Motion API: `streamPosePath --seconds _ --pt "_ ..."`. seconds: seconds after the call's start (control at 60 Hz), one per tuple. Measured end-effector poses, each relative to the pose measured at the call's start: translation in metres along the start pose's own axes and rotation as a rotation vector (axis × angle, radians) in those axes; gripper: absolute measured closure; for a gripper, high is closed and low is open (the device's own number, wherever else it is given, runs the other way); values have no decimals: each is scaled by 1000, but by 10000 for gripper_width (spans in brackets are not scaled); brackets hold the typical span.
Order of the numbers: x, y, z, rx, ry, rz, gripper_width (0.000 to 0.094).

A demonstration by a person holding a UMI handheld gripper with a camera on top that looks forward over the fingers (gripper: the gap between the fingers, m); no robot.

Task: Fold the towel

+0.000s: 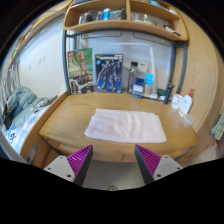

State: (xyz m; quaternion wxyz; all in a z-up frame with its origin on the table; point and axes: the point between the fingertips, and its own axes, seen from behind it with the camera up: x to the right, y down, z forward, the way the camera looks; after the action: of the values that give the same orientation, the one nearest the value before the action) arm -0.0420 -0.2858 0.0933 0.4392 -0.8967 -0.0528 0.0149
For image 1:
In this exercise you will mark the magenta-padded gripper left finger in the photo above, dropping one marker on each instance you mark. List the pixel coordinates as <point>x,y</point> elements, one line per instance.
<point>58,166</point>

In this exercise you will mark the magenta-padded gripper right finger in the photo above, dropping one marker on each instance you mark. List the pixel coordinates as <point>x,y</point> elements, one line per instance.
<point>168,165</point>

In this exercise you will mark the pale pink towel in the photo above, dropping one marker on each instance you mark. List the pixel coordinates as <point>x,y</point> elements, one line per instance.
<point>126,126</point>

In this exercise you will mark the white red-capped lotion bottle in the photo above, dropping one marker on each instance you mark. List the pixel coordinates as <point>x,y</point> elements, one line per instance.
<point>185,105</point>

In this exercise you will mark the white printed mug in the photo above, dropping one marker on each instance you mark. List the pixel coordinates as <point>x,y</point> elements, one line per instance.
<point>177,101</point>

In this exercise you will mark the bed with teal blanket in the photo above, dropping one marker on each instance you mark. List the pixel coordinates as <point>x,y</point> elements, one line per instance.
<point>21,106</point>

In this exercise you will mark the round dark green tin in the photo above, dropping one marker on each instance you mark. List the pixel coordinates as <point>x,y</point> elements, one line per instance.
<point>161,92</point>

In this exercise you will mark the small dark blue box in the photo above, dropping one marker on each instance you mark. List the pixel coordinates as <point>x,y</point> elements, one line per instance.
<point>138,89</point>

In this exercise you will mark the light blue and orange box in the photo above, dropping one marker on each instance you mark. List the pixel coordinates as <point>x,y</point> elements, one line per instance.
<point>148,84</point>

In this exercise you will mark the clear grey water bottle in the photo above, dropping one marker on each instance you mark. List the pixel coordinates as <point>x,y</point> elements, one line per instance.
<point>133,77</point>

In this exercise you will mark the green tree-figure toy box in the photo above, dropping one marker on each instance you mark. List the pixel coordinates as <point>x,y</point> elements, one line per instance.
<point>80,71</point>

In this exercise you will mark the white cardboard box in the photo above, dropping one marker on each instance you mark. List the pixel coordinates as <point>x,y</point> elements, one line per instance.
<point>143,69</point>

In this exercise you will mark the white desk lamp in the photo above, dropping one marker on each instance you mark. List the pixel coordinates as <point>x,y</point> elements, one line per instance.
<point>152,63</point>

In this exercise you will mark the blue robot model kit box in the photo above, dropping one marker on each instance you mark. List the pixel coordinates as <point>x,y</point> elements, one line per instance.
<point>108,74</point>

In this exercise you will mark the dark grey metal frame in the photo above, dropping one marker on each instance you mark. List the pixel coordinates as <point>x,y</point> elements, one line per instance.
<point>64,63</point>

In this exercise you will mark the wooden wall shelf unit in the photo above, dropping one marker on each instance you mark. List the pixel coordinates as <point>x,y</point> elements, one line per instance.
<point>123,24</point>

